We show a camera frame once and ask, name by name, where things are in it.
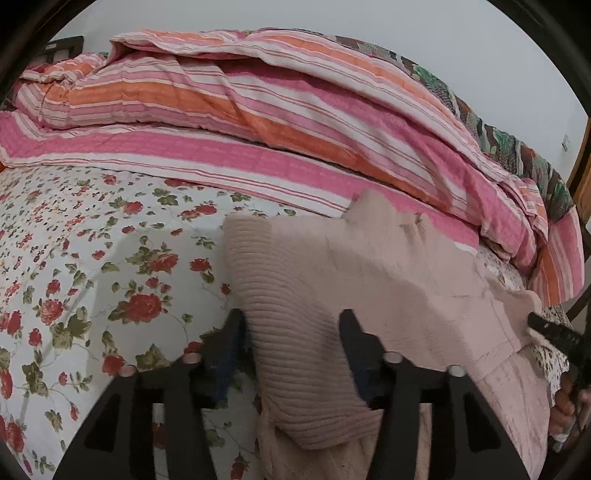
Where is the pink knit sweater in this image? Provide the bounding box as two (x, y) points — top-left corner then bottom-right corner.
(223, 191), (550, 479)

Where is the person's right hand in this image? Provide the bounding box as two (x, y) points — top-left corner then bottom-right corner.
(549, 372), (590, 445)

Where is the brown wooden door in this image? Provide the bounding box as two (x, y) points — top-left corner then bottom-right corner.
(566, 117), (591, 204)

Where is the white floral bed sheet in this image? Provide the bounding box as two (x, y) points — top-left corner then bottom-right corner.
(1, 166), (568, 479)

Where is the dark patterned floral blanket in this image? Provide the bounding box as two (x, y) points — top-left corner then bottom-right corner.
(334, 34), (576, 222)

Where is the pink orange striped quilt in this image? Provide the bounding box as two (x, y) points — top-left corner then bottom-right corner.
(1, 29), (585, 306)

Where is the dark wooden headboard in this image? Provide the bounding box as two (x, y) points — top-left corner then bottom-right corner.
(36, 35), (84, 63)

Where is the white wall switch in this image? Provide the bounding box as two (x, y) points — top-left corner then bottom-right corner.
(561, 134), (570, 152)

